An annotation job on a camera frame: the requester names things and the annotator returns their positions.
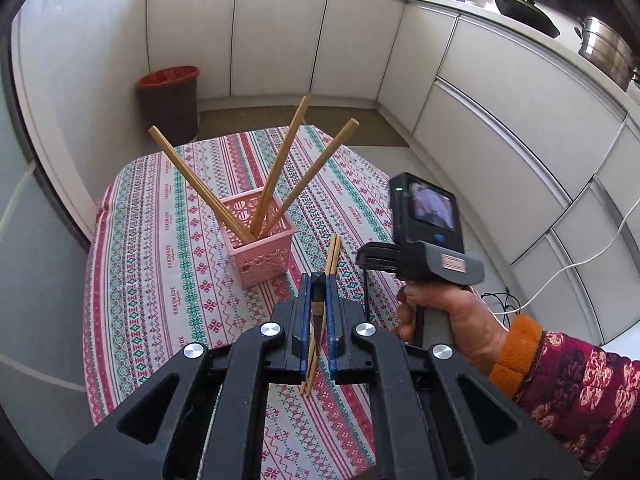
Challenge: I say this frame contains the white kitchen cabinets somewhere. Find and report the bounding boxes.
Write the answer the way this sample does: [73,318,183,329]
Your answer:
[145,0,640,351]

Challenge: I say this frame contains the patterned striped tablecloth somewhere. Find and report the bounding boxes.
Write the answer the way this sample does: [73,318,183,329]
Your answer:
[82,125,406,480]

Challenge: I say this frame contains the white cable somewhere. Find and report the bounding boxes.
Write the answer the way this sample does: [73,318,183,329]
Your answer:
[520,110,640,313]

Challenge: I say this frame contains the black wok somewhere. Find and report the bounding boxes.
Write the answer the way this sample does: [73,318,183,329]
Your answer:
[481,0,561,39]

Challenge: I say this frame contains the frosted glass door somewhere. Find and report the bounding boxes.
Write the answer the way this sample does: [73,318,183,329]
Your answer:
[0,95,96,480]

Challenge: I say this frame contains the red and brown trash bin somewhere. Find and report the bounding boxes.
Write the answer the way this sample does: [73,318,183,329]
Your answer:
[136,65,201,147]

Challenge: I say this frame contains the bamboo chopstick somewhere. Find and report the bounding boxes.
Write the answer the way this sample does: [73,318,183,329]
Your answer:
[148,128,250,245]
[249,93,313,237]
[304,236,343,397]
[299,235,337,395]
[153,126,257,242]
[272,118,360,225]

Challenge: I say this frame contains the person's right hand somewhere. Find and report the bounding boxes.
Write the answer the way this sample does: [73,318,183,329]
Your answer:
[392,284,511,377]

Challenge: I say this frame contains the person's right forearm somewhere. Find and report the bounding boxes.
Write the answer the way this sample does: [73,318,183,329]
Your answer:
[487,314,640,472]

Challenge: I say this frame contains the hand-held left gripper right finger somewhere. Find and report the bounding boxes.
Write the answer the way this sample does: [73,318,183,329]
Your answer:
[325,274,586,480]

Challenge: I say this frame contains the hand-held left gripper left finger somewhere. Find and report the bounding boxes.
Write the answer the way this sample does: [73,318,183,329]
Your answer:
[54,272,313,480]

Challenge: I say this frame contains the pink plastic basket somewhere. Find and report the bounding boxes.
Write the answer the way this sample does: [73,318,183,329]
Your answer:
[215,186,299,289]

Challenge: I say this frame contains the olive floor mat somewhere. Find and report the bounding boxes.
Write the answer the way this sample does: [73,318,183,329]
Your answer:
[196,106,386,145]

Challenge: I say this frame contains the black cable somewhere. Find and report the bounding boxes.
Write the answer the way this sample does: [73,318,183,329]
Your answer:
[481,287,523,317]

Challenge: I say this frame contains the steel cooking pot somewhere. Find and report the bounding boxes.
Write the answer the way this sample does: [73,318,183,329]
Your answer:
[574,16,640,92]

